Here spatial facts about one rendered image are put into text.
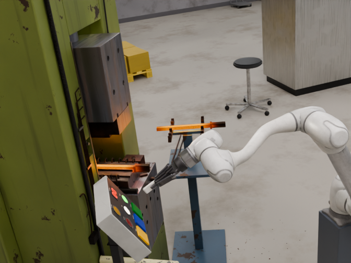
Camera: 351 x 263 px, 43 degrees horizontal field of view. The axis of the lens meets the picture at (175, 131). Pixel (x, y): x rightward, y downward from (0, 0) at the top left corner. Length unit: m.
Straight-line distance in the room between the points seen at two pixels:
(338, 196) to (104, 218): 1.37
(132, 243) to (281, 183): 2.49
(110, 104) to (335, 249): 1.55
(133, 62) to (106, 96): 5.20
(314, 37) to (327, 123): 4.06
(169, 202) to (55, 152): 2.05
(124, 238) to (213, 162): 0.50
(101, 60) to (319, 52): 4.39
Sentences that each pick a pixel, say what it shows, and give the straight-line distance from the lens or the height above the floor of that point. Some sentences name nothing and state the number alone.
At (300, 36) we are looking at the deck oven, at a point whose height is 0.81.
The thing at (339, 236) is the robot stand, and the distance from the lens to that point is 2.79.
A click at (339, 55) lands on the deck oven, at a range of 6.48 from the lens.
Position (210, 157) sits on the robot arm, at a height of 1.31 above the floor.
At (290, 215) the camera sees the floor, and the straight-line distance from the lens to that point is 3.86.
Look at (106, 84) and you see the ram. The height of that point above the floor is 1.57.
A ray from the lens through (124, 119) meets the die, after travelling 2.49.
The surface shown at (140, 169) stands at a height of 0.99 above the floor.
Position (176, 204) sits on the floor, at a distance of 4.06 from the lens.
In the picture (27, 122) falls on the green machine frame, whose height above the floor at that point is 1.49.
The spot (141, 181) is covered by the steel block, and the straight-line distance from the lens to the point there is 2.65.
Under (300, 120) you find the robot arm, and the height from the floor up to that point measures 1.32.
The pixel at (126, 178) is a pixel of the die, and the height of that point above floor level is 0.98.
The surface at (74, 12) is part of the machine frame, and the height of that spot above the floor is 1.92.
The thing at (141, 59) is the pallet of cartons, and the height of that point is 0.33.
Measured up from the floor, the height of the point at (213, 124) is 1.03.
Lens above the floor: 2.24
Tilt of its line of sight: 24 degrees down
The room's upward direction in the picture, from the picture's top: 7 degrees counter-clockwise
